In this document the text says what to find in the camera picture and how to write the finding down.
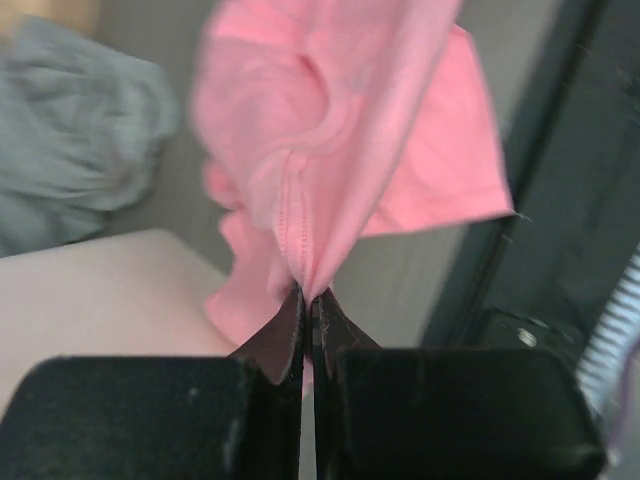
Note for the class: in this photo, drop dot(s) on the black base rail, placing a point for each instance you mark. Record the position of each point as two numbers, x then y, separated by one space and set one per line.
573 166

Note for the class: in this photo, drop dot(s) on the grey adidas shirt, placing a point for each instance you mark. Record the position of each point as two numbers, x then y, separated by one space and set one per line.
82 126

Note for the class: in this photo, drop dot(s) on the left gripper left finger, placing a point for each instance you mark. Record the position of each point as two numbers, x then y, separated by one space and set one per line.
143 417

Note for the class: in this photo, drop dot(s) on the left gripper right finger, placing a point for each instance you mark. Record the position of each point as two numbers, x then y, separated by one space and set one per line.
383 413

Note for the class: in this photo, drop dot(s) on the white foam box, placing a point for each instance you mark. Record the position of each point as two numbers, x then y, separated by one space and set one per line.
135 294

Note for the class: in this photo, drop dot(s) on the pink t shirt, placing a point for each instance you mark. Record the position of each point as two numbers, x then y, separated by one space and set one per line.
329 121

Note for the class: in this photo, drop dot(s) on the white slotted cable duct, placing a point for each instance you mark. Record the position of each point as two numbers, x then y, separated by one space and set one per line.
612 341

